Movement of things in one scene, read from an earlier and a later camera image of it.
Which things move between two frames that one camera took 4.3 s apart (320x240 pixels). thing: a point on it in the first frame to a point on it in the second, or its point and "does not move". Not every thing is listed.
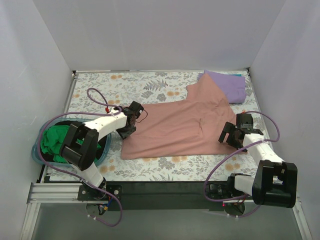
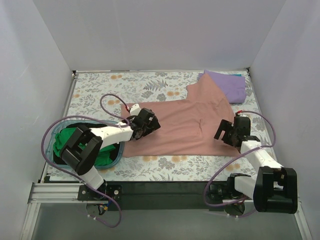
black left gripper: (127, 131) to (152, 122)
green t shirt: (52, 141) to (63, 137)
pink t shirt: (191, 127) does not move
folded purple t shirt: (233, 86) does not move
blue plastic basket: (47, 144) to (49, 149)
